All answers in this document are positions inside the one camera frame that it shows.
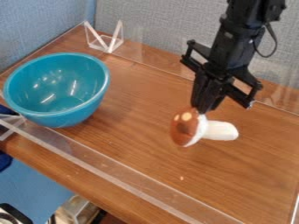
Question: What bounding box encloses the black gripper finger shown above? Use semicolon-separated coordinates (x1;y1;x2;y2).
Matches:
191;74;211;111
202;79;230;114

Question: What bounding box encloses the clear acrylic corner bracket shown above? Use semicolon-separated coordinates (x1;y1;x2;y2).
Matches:
83;21;124;53

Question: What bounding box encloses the clear acrylic left bracket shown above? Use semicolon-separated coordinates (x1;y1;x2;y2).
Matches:
0;112;26;136

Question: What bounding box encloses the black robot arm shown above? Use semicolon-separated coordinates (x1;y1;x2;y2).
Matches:
182;0;286;114

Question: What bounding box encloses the brown white plush mushroom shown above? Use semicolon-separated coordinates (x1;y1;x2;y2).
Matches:
170;107;239;147

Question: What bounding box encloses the blue cloth object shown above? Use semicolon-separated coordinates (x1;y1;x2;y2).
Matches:
0;104;18;172

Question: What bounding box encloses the black white object below table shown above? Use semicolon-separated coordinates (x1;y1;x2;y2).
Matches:
0;203;34;224

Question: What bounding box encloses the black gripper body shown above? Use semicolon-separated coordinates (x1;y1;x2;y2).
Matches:
182;27;263;109

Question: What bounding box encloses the blue bowl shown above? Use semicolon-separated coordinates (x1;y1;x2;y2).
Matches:
4;52;110;128

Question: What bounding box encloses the clear acrylic front barrier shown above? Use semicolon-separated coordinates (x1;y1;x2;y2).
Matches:
14;121;243;224

